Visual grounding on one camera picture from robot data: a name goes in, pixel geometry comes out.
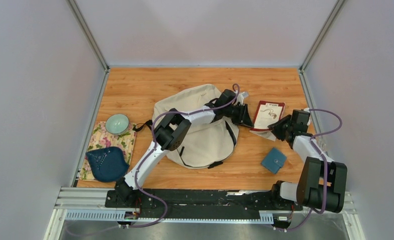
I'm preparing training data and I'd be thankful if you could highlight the floral rectangular tray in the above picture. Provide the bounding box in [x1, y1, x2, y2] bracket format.
[87, 121, 137, 164]

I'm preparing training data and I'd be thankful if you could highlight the aluminium frame rail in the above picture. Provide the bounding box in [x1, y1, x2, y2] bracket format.
[52, 186, 356, 224]

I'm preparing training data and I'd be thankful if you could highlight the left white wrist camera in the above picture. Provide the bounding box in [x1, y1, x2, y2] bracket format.
[237, 91, 249, 103]

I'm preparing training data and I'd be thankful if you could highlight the dark blue leaf plate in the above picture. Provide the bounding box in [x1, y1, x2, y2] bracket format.
[86, 146, 130, 183]

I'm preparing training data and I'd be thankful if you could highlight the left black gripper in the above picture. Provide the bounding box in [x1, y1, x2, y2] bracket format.
[224, 104, 255, 130]

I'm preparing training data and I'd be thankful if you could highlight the blue leather wallet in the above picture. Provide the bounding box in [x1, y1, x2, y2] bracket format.
[261, 147, 287, 174]

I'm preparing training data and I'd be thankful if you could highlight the beige canvas backpack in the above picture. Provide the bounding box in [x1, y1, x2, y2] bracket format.
[152, 84, 239, 169]

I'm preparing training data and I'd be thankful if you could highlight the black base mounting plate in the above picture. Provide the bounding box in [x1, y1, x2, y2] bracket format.
[105, 188, 302, 220]

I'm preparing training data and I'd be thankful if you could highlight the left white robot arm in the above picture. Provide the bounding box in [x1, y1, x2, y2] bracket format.
[115, 84, 254, 208]

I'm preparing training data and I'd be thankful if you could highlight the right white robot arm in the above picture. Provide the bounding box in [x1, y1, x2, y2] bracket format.
[268, 108, 347, 214]

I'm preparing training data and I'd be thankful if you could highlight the light green ceramic bowl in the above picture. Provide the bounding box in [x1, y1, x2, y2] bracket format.
[105, 113, 130, 135]

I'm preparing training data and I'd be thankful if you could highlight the red white cover book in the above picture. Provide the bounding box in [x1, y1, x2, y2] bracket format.
[250, 100, 285, 142]

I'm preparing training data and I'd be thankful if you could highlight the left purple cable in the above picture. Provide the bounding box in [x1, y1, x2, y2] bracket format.
[127, 83, 241, 229]

